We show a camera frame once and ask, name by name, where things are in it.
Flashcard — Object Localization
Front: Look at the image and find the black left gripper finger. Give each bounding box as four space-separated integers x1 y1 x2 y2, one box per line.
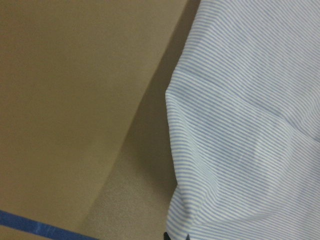
163 232 170 240

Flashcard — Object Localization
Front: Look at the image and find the light blue striped shirt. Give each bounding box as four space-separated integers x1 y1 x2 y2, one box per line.
165 0 320 240

